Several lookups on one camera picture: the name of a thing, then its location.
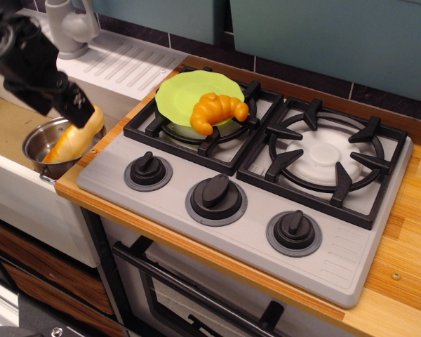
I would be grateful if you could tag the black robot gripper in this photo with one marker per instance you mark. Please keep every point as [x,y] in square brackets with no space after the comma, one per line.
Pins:
[28,65]

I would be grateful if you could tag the yellow plastic toy bread loaf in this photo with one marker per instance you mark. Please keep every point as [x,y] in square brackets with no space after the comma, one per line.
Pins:
[74,141]

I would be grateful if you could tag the orange plastic toy croissant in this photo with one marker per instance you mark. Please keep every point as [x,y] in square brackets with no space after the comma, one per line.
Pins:
[213,109]

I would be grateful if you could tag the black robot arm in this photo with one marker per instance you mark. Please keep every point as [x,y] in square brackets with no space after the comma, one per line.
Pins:
[28,64]

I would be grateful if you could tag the small stainless steel pot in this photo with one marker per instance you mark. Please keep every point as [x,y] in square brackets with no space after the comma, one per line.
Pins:
[40,141]

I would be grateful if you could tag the light green plastic plate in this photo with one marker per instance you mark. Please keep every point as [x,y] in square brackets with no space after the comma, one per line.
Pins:
[177,96]

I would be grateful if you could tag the grey toy faucet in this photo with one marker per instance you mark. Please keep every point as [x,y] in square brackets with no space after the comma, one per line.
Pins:
[71,31]

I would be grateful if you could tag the black left stove knob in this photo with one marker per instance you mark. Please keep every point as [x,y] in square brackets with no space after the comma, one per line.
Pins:
[148,173]

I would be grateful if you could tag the black stove knob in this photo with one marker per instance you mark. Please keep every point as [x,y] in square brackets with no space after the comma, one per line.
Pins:
[294,234]
[148,173]
[216,201]

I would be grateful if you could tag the black left burner grate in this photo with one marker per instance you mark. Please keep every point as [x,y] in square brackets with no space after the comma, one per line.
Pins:
[224,150]

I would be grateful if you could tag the black burner grate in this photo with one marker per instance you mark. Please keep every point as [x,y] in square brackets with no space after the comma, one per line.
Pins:
[329,161]
[224,150]

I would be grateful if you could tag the black middle stove knob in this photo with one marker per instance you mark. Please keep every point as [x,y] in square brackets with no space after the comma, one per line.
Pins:
[216,201]

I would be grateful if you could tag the wooden drawer front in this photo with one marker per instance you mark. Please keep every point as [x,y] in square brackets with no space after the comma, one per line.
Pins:
[58,281]

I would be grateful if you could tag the grey toy stove top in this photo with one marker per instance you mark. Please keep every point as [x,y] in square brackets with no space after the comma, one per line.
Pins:
[337,271]

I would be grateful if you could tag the black right stove knob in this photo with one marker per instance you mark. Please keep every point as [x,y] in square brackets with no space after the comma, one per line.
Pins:
[294,234]

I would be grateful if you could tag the black right burner grate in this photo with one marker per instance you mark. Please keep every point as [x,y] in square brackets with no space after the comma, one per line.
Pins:
[329,161]

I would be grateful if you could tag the toy oven door with handle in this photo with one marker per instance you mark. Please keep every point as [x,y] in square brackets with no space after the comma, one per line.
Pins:
[188,309]

